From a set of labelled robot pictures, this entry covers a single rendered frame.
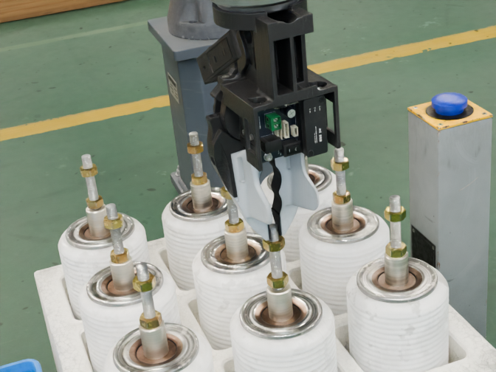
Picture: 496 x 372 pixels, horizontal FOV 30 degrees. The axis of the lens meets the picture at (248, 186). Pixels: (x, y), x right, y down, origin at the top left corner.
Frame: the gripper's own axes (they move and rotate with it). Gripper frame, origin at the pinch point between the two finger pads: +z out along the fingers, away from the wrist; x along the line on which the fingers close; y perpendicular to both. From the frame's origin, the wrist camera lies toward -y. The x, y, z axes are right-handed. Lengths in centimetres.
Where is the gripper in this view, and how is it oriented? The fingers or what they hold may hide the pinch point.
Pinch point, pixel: (269, 219)
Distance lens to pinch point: 80.2
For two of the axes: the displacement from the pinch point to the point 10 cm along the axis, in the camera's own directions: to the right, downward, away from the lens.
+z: 0.9, 8.9, 4.6
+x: 9.0, -2.7, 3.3
